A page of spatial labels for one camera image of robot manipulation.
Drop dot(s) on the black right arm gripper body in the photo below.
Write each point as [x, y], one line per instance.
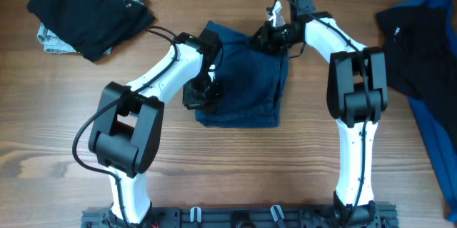
[278, 38]

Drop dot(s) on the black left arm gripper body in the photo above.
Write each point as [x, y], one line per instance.
[201, 91]

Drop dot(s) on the blue denim shorts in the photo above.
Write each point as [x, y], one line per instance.
[253, 83]

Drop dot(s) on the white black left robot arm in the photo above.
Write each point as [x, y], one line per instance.
[126, 131]

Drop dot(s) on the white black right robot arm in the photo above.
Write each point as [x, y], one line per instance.
[356, 97]

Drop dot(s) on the folded black t-shirt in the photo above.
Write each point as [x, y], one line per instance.
[92, 27]

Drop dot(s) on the black t-shirt on right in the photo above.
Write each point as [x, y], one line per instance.
[419, 63]

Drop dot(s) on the folded light grey garment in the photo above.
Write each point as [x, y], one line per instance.
[53, 40]

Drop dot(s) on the blue garment on right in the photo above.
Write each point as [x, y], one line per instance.
[435, 138]

